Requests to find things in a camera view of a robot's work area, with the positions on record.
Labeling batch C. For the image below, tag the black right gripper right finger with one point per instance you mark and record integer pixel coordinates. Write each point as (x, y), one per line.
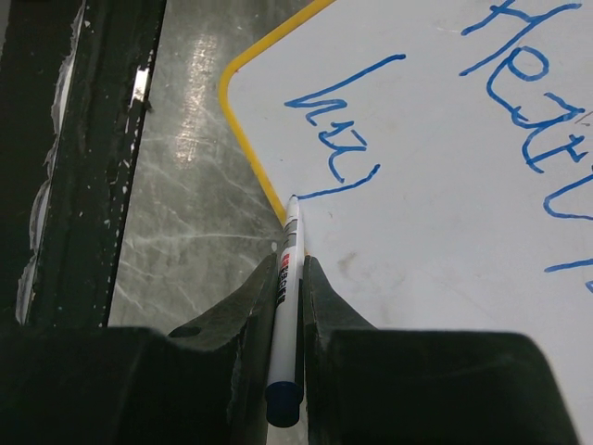
(367, 385)

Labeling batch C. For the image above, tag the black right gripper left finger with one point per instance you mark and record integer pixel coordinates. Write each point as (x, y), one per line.
(201, 384)

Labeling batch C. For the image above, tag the white blue whiteboard marker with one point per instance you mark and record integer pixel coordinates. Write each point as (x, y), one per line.
(285, 386)

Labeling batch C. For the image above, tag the yellow framed whiteboard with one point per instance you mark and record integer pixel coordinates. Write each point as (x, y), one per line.
(441, 152)

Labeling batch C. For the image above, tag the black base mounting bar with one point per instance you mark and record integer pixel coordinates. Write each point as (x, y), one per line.
(75, 81)

